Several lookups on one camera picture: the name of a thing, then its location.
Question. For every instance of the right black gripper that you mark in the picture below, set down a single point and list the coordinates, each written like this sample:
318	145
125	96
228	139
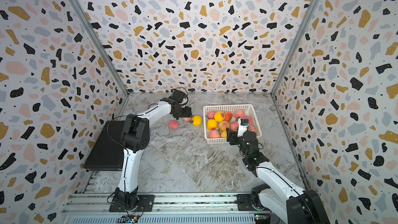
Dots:
232	136

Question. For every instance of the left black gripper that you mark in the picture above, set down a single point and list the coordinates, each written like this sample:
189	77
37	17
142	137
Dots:
188	113

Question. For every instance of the orange pink peach front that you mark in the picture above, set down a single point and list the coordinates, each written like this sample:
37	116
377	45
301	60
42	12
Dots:
223	134

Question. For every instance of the yellow pink peach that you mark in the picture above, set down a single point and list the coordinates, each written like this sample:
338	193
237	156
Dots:
223	125

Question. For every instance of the orange red lone peach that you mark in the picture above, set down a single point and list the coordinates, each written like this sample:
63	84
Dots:
228	116

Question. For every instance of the white perforated plastic basket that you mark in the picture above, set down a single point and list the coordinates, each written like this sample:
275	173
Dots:
247	108

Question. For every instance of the yellow peach back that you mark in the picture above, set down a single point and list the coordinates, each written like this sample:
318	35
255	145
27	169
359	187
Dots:
219	116

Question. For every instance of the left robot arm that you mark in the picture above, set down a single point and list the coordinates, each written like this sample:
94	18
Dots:
135	137

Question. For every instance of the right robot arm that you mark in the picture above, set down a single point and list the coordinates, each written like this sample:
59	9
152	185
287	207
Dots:
279	183

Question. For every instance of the black case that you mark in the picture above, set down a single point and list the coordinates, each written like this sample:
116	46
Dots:
107	152

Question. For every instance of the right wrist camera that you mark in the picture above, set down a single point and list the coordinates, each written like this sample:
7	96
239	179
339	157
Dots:
243	126

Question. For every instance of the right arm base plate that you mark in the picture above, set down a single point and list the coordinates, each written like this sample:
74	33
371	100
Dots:
248	202

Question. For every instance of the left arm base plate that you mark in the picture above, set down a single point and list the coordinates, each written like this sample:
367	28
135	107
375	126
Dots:
135	204

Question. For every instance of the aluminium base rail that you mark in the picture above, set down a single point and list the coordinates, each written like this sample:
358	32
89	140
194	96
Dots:
190	208

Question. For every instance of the right aluminium corner post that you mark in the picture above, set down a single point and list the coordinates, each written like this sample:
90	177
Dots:
296	41

